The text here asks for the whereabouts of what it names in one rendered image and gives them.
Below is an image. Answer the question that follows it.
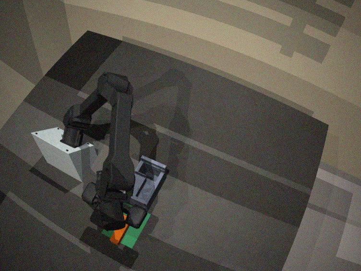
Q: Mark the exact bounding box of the orange block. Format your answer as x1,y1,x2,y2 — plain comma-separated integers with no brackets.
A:
110,224,130,246

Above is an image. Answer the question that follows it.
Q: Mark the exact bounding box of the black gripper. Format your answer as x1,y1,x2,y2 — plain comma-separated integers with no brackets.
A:
82,182,147,229

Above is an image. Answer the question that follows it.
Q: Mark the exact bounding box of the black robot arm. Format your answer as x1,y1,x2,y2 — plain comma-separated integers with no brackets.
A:
60,72,135,231

